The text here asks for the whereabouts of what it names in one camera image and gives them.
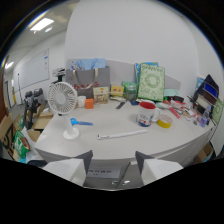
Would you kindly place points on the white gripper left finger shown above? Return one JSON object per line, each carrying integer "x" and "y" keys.
{"x": 71, "y": 168}

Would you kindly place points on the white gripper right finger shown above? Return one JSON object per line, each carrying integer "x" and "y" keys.
{"x": 156, "y": 169}

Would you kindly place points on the grey paper gift bag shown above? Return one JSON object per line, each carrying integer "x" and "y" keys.
{"x": 87, "y": 81}

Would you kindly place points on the yellow tape roll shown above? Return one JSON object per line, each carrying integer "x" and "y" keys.
{"x": 164, "y": 121}

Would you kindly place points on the brown cardboard box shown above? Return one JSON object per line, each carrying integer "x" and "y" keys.
{"x": 42, "y": 121}

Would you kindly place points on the red white mug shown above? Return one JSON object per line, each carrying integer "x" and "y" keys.
{"x": 146, "y": 114}

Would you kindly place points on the green printed carton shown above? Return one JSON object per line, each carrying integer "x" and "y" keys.
{"x": 21, "y": 143}

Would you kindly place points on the red pen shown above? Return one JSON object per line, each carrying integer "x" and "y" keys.
{"x": 174, "y": 112}

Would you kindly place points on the orange small box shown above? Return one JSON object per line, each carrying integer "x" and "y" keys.
{"x": 89, "y": 103}

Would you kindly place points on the white small cup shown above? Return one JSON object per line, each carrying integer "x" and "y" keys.
{"x": 81, "y": 101}

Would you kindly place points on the white desk fan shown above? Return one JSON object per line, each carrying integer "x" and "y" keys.
{"x": 62, "y": 100}

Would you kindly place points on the small plastic bottle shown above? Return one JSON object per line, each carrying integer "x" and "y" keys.
{"x": 204, "y": 117}

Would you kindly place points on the black remote control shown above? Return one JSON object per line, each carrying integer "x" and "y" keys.
{"x": 120, "y": 105}

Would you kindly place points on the black office chair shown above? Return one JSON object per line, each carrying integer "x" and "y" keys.
{"x": 30, "y": 103}

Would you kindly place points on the beige printed box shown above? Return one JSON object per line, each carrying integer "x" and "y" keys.
{"x": 101, "y": 95}

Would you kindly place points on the green glass jar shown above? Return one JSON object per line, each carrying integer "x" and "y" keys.
{"x": 131, "y": 92}

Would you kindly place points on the yellow snack packet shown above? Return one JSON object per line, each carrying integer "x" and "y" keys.
{"x": 117, "y": 90}

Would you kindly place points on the black desk organizer rack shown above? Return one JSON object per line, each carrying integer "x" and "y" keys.
{"x": 206, "y": 94}

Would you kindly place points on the office printer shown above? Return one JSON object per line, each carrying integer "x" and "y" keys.
{"x": 58, "y": 75}

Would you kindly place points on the ceiling light panel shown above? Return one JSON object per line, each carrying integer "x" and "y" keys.
{"x": 42, "y": 24}

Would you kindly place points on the white wall whiteboard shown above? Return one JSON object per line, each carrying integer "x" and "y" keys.
{"x": 32, "y": 69}

